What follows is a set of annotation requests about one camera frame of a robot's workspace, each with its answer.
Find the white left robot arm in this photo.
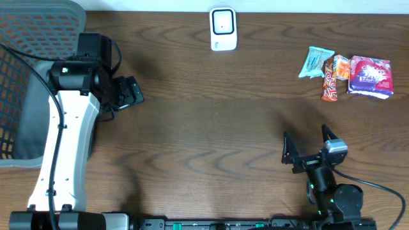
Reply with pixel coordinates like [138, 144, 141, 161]
[9, 33, 144, 229]

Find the orange snack box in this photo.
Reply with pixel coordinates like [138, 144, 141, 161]
[333, 55, 350, 81]

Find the orange chocolate bar wrapper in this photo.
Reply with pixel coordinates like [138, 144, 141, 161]
[321, 57, 337, 102]

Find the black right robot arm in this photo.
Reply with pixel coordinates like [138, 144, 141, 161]
[281, 125, 363, 224]

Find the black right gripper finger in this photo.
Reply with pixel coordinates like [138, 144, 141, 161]
[321, 124, 338, 142]
[281, 132, 300, 164]

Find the white barcode scanner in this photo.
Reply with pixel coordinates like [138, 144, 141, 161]
[209, 7, 238, 51]

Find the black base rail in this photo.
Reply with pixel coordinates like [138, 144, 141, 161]
[134, 216, 377, 230]

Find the green wipes packet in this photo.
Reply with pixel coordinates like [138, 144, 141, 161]
[298, 46, 335, 79]

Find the dark grey plastic basket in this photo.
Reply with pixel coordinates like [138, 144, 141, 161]
[1, 0, 86, 168]

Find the purple red pad packet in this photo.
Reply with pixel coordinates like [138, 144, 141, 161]
[347, 56, 394, 100]

